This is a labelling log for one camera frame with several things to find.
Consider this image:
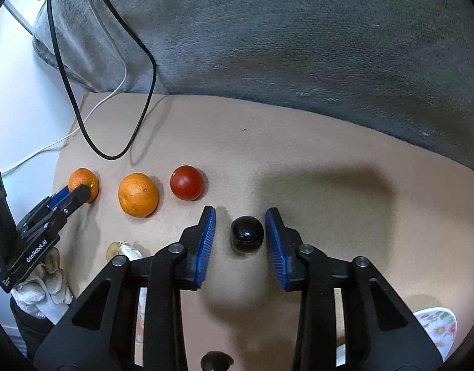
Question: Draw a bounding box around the large orange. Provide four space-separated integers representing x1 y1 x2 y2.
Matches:
118 173 159 218

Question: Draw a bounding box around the left hand white glove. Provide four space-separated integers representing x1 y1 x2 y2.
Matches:
11 247 74 325

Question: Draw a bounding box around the grey blanket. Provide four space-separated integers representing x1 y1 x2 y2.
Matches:
33 0 474 170

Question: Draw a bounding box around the red tomato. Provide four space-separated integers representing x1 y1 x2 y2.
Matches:
170 165 204 201

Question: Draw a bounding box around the black cable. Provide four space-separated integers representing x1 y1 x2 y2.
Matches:
45 0 158 161

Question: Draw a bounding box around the black round knob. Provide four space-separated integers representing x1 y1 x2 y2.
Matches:
200 351 234 371

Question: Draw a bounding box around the black plum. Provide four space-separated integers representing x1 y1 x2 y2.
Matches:
231 216 265 254

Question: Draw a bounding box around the floral white plate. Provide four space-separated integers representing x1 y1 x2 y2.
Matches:
335 310 459 367

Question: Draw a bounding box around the peeled banana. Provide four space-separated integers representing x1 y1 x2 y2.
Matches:
119 241 144 261

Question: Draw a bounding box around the small orange tangerine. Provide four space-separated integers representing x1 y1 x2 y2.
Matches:
67 168 99 203

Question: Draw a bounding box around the white cable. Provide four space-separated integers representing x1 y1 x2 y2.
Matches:
0 61 129 175

